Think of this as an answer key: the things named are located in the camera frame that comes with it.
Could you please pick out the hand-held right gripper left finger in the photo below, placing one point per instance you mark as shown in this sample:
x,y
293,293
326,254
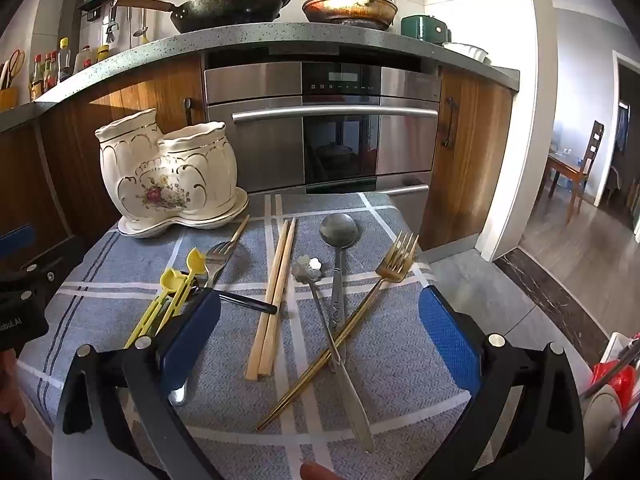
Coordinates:
x,y
192,340

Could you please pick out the yellow utensil jar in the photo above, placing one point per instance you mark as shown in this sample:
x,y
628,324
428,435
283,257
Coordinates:
x,y
9,99

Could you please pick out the large silver spoon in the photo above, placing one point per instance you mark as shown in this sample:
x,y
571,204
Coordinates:
x,y
339,230

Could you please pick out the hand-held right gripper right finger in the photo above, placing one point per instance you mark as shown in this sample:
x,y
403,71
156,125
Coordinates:
x,y
447,340

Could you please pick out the stainless steel oven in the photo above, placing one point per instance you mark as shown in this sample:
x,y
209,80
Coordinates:
x,y
260,150

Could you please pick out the yellow training chopstick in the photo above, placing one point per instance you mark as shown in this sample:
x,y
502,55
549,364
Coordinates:
x,y
172,281
196,261

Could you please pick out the silver flower-shaped spoon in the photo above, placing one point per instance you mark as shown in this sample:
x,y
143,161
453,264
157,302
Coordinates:
x,y
308,266

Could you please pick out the wooden chair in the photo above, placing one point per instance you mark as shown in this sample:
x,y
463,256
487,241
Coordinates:
x,y
592,150

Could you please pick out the wooden cabinet door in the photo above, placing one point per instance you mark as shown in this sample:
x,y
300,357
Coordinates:
x,y
475,160
20,185
130,105

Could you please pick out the white floral ceramic utensil holder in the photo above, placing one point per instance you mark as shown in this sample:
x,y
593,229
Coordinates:
x,y
165,175

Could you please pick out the thin wooden stick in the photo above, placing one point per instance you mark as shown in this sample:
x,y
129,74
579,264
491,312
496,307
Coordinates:
x,y
240,229

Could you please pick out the copper frying pan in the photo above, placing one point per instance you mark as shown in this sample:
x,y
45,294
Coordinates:
x,y
350,9

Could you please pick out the wooden dining table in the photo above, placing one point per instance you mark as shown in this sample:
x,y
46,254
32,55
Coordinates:
x,y
565,167

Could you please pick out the wooden chopstick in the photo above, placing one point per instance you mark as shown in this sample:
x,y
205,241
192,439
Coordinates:
x,y
280,300
270,290

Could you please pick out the hanging kitchen tongs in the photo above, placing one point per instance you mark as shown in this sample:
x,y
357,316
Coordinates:
x,y
111,27

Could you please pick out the grey speckled kitchen counter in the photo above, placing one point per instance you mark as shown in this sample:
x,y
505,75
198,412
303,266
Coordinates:
x,y
250,35

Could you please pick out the gold fork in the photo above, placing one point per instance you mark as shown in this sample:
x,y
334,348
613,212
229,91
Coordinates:
x,y
395,265

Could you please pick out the red plastic item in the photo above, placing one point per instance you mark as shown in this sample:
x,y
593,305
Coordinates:
x,y
612,377

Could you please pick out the white round container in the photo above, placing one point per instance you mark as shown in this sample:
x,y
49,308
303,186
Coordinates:
x,y
602,425

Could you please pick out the green pot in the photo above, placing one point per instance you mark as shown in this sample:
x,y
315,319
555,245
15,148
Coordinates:
x,y
422,27

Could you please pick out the white ceramic holder saucer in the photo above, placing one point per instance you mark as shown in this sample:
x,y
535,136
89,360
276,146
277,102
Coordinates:
x,y
150,230

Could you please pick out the blue plaid tablecloth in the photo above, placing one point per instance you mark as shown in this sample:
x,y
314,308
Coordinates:
x,y
235,400

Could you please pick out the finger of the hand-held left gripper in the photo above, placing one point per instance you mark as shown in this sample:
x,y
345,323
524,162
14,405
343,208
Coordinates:
x,y
15,242

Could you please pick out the row of condiment bottles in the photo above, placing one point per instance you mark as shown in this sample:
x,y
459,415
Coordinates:
x,y
64,62

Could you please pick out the person's right hand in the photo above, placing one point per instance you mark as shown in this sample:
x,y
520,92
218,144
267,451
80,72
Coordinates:
x,y
317,472

